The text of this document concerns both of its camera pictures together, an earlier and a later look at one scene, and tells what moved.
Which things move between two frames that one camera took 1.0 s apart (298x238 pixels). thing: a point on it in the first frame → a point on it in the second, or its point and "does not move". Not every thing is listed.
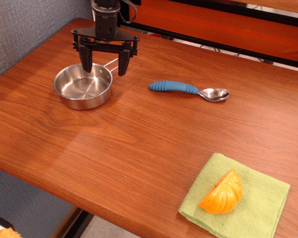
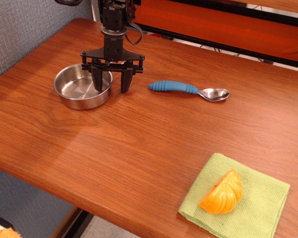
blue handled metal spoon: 214,94 does not move
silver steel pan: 80,90 does not move
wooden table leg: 74,225 does not move
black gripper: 105,35 → 112,56
